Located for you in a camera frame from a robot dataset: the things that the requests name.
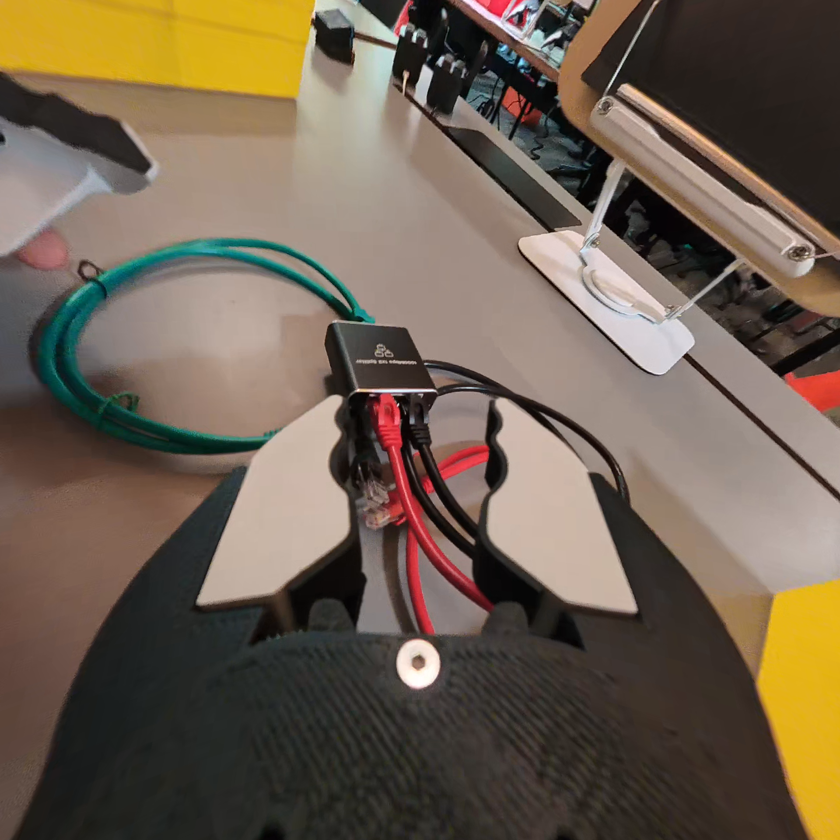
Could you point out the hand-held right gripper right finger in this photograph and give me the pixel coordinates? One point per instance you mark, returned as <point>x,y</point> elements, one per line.
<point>558,525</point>

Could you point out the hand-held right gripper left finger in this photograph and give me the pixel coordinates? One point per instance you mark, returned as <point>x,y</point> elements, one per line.
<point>275,525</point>

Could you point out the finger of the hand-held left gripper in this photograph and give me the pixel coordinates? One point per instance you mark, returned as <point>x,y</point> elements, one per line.
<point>39,190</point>
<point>79,131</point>

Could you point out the yellow plastic bin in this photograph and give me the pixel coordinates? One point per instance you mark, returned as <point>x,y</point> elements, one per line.
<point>197,46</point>
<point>800,722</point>

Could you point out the black network splitter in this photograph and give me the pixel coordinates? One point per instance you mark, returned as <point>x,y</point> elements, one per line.
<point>380,361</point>

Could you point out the grey desk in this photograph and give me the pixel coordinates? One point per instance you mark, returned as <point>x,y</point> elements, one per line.
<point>394,229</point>

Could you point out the person's left hand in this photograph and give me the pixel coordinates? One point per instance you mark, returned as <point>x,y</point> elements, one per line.
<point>43,253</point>

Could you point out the black twist tie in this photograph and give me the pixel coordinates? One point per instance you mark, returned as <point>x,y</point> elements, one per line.
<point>88,269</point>

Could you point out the green twist tie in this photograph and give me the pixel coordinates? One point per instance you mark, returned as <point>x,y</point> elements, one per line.
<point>118,401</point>

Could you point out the white tablet stand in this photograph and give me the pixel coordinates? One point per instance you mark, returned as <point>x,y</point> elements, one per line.
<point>623,315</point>

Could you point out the small black power adapter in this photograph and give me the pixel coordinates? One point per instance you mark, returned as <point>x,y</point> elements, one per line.
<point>334,36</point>

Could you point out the black clamp block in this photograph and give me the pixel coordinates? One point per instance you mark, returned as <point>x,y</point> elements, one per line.
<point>447,82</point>
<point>411,52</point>

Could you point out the long wooden table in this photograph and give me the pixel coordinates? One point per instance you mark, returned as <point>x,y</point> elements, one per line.
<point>525,52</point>

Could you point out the red plastic bin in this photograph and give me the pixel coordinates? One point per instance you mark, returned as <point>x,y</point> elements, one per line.
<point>518,10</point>

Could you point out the beige backed display panel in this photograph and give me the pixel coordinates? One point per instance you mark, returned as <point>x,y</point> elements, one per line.
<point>754,98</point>

